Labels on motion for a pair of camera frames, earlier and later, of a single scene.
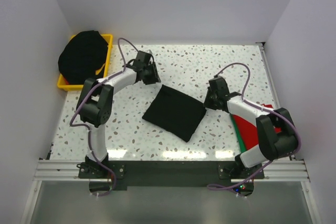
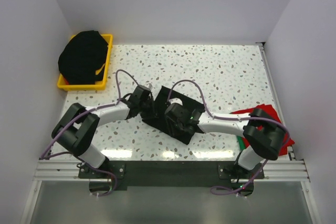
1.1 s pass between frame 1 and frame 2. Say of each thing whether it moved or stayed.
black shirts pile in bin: stayed
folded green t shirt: stayed
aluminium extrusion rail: stayed
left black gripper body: moved
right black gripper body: moved
